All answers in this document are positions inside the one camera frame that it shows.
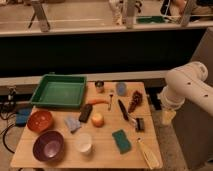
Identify black eraser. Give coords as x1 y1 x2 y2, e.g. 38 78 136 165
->
79 104 93 123

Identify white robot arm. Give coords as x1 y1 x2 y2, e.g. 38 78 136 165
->
159 61 213 125

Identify purple bowl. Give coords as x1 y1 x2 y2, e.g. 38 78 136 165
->
33 131 64 162

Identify red bowl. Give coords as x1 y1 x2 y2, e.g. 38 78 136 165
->
27 110 53 133

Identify black binder clip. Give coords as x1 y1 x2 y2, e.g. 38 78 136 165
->
136 118 145 131

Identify brown pine cone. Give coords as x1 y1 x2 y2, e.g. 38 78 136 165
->
128 91 143 113

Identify yellow white brush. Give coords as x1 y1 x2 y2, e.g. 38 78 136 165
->
137 138 159 169

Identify green sponge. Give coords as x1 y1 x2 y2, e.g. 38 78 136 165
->
112 130 131 154

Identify blue cup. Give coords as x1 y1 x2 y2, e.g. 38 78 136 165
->
116 82 127 96

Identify small metal fork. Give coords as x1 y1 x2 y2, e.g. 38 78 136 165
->
108 94 114 111

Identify yellow red apple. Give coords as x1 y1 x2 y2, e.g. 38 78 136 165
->
91 113 104 127

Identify orange carrot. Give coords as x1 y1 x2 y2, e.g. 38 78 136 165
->
87 99 109 105

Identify white plastic cup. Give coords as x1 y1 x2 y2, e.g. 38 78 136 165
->
74 133 92 155

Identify grey blue cloth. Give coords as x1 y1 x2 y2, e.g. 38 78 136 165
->
65 116 81 133

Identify green cloth in background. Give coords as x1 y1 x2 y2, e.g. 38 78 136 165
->
136 16 165 24

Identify green plastic tray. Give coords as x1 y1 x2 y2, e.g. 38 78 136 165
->
30 74 87 109

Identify blue box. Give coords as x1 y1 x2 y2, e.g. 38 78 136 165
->
15 108 32 126

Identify black cables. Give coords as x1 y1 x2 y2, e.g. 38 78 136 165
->
0 99 21 154

